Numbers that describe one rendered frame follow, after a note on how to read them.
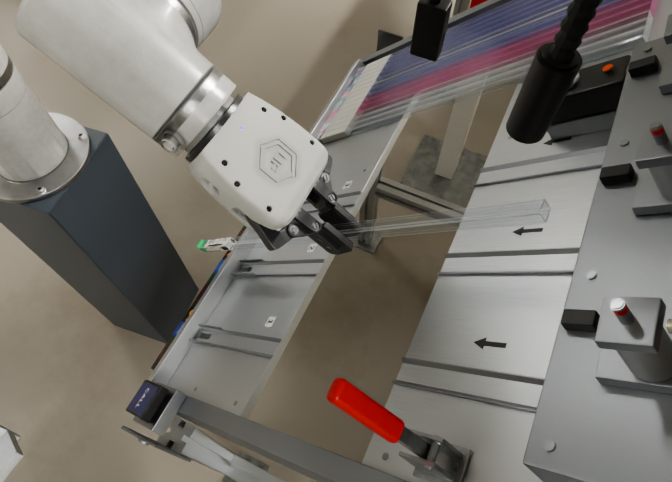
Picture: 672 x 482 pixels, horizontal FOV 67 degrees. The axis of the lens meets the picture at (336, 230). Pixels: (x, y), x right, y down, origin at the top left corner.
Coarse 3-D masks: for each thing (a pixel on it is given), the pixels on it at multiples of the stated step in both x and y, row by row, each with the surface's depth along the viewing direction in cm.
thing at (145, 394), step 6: (144, 384) 61; (150, 384) 60; (144, 390) 60; (150, 390) 59; (156, 390) 58; (138, 396) 60; (144, 396) 59; (150, 396) 58; (132, 402) 60; (138, 402) 59; (144, 402) 58; (132, 408) 59; (138, 408) 58; (144, 408) 57
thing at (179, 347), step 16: (336, 96) 91; (320, 128) 88; (240, 256) 76; (224, 272) 74; (208, 288) 73; (224, 288) 74; (208, 304) 72; (192, 320) 70; (176, 336) 70; (192, 336) 70; (176, 352) 69; (160, 368) 67; (176, 368) 68
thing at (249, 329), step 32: (384, 128) 75; (352, 160) 75; (384, 160) 70; (352, 192) 68; (256, 256) 75; (288, 256) 69; (320, 256) 63; (256, 288) 69; (288, 288) 63; (224, 320) 69; (256, 320) 63; (288, 320) 59; (192, 352) 69; (224, 352) 63; (256, 352) 59; (192, 384) 63; (224, 384) 59; (256, 384) 55
